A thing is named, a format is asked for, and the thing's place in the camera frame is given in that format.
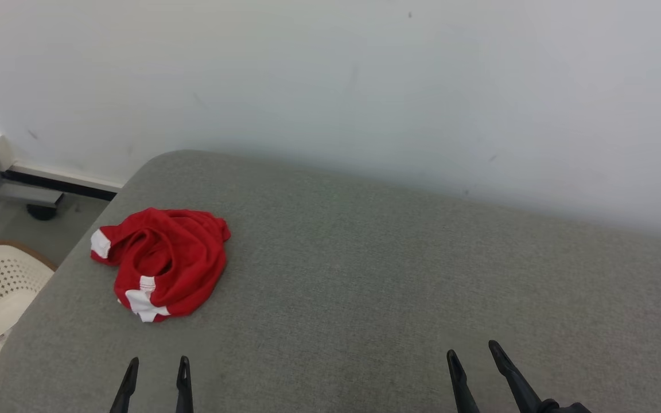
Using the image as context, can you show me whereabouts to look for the red white Bulls shorts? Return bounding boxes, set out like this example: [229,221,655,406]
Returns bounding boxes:
[90,207,232,324]

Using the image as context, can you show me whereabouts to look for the black white baseboard strip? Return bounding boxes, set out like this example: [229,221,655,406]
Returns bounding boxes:
[1,163,123,202]

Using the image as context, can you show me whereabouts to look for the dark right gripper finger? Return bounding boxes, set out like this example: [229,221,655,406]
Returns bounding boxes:
[488,340,544,413]
[446,350,481,413]

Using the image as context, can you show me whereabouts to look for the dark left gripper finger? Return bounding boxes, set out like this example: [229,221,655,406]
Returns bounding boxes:
[176,356,194,413]
[109,357,139,413]

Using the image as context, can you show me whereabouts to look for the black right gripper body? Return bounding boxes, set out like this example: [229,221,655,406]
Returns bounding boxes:
[536,398,593,413]

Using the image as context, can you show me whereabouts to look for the black round frame foot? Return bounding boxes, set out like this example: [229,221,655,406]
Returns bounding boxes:
[26,203,59,222]

